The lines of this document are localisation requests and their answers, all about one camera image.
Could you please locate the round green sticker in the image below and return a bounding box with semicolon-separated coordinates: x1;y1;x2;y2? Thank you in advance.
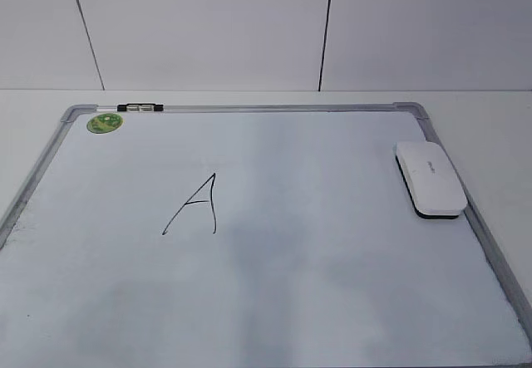
86;113;123;134

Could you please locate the white eraser with black felt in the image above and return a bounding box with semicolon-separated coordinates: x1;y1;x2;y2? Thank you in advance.
395;141;467;219

